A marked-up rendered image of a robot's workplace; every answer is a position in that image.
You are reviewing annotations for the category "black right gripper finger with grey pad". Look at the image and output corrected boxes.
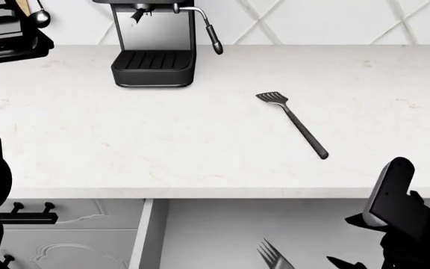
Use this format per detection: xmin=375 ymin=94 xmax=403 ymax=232
xmin=361 ymin=156 xmax=416 ymax=229

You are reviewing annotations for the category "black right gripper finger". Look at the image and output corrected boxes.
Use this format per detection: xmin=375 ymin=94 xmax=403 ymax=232
xmin=325 ymin=255 xmax=370 ymax=269

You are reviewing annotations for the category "white open drawer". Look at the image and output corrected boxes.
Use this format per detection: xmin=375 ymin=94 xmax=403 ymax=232
xmin=128 ymin=197 xmax=430 ymax=269

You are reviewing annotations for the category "white closed drawer front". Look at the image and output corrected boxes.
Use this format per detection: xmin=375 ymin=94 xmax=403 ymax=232
xmin=0 ymin=197 xmax=146 ymax=231

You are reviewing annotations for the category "wooden hanging utensil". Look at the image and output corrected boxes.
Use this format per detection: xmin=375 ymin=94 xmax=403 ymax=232
xmin=14 ymin=0 xmax=32 ymax=17

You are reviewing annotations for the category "black hanging ladle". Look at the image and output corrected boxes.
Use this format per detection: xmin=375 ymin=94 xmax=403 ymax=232
xmin=27 ymin=0 xmax=52 ymax=29

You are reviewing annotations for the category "silver fork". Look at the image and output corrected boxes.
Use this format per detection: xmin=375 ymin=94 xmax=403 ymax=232
xmin=256 ymin=238 xmax=296 ymax=269

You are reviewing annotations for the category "black slotted spatula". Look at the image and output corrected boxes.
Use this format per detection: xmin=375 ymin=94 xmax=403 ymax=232
xmin=255 ymin=90 xmax=330 ymax=161

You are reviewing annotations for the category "black espresso coffee machine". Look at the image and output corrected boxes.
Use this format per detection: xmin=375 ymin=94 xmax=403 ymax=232
xmin=91 ymin=0 xmax=225 ymax=90

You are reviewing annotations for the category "white cabinet door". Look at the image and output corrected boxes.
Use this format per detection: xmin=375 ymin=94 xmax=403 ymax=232
xmin=0 ymin=229 xmax=141 ymax=269

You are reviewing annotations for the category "black bar drawer handle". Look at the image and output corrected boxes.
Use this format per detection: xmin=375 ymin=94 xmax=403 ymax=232
xmin=0 ymin=202 xmax=59 ymax=226

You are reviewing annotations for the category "black cabinet door handle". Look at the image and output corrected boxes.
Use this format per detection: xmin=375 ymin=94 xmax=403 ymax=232
xmin=0 ymin=253 xmax=16 ymax=269

